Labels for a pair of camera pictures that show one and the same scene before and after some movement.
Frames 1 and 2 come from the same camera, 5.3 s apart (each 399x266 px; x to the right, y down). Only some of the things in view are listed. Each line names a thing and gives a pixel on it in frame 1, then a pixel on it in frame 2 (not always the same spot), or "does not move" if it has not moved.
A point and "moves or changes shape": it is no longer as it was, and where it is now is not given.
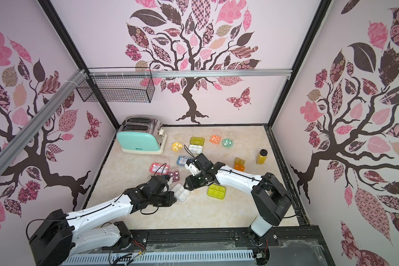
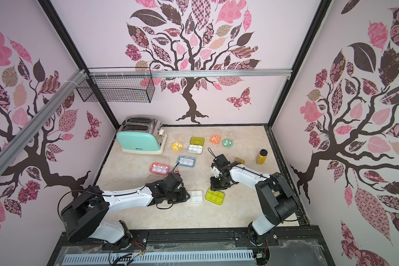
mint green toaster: x=142 y=135 does not move
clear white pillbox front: x=180 y=192 moves or changes shape
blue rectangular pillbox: x=182 y=160 does not move
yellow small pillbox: x=238 y=160 does not move
